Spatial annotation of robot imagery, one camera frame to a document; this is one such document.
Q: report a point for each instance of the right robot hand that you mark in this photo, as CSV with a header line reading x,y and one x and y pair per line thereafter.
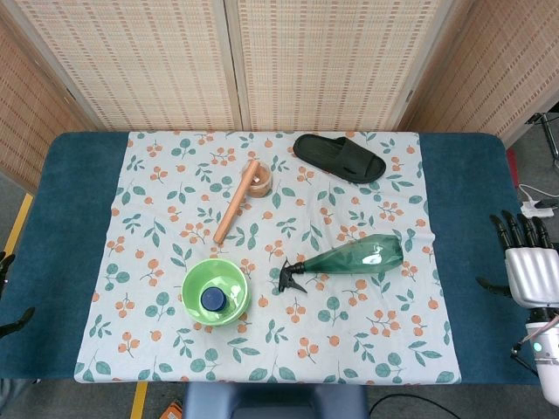
x,y
529,272

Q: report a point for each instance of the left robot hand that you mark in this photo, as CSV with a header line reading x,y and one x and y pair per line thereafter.
x,y
8,305

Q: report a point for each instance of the green spray bottle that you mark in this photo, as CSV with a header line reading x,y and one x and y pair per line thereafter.
x,y
349,260

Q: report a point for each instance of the white power strip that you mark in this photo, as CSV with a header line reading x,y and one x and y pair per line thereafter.
x,y
536,209

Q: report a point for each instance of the blue table mat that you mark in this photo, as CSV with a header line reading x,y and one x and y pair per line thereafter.
x,y
57,257

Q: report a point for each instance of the orange box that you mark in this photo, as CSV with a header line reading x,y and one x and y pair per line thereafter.
x,y
171,411

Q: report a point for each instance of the blue jar lid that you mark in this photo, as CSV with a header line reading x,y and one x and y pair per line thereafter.
x,y
213,299

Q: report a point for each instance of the green plastic bowl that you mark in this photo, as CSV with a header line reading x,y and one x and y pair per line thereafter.
x,y
215,291

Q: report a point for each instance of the black slipper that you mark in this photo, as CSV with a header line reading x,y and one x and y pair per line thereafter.
x,y
339,157

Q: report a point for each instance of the wooden rolling pin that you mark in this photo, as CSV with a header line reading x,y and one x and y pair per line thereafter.
x,y
236,201

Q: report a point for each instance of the floral patterned tablecloth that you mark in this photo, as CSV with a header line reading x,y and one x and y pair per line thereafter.
x,y
271,257

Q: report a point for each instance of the small wooden cup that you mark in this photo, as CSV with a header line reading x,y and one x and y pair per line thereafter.
x,y
264,181

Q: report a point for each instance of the blue chair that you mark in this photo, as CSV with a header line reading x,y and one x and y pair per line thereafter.
x,y
275,401

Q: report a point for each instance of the bamboo folding screen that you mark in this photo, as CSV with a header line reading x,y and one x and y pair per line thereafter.
x,y
244,65

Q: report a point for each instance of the metal stand frame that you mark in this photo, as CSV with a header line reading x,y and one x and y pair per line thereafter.
x,y
548,131

